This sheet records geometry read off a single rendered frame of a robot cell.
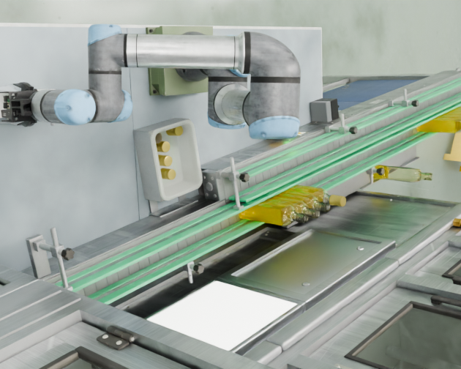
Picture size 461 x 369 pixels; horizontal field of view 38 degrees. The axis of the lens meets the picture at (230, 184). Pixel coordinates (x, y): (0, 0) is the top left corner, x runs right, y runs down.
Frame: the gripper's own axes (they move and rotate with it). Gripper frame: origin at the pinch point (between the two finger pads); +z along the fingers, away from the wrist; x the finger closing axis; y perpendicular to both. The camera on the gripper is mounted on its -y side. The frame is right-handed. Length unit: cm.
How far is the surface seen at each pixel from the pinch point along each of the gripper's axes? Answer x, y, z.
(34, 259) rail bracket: 39.2, 1.3, -6.9
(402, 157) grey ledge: 36, -180, -9
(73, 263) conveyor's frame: 43.2, -10.3, -6.5
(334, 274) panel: 54, -70, -49
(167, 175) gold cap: 25, -49, -2
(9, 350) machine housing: 34, 38, -64
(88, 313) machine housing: 32, 25, -67
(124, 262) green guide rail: 44, -20, -16
